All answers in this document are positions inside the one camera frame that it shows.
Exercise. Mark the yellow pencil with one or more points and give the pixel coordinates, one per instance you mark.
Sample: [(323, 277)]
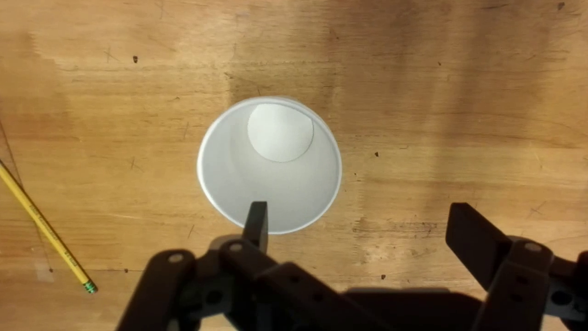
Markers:
[(46, 231)]

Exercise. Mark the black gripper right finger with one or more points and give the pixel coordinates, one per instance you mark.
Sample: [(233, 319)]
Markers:
[(476, 242)]

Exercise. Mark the white foam cup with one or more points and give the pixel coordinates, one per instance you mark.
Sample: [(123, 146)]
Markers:
[(270, 150)]

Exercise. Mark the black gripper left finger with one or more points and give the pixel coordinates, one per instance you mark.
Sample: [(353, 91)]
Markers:
[(252, 242)]

